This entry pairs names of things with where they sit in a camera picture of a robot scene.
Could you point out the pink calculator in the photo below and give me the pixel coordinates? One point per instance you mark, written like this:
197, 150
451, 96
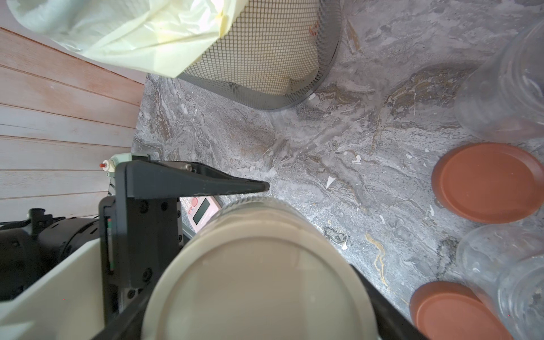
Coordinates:
200, 210

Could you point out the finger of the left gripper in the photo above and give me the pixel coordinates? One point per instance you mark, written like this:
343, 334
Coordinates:
145, 179

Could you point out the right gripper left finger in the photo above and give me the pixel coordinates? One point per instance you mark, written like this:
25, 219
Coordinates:
128, 325

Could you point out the glass oatmeal jar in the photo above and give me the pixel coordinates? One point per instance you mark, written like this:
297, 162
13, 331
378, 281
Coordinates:
502, 101

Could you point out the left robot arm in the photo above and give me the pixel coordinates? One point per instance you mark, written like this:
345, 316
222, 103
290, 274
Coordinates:
93, 278

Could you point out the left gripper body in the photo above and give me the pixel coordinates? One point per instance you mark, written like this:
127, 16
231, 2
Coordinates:
139, 239

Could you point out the brown jar lid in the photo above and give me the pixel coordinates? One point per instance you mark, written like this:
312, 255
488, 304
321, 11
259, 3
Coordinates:
446, 310
491, 183

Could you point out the oatmeal jar with brown lid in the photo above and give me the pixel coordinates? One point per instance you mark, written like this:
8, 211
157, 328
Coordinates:
503, 266

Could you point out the cream jar lid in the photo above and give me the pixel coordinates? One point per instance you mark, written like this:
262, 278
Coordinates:
274, 280

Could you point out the oatmeal jar with cream lid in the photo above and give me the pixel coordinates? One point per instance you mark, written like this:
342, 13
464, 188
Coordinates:
257, 212

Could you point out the grey trash bin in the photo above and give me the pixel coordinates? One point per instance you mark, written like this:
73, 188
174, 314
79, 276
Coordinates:
274, 56

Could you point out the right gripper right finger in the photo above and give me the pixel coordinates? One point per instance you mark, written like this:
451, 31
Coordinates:
391, 323

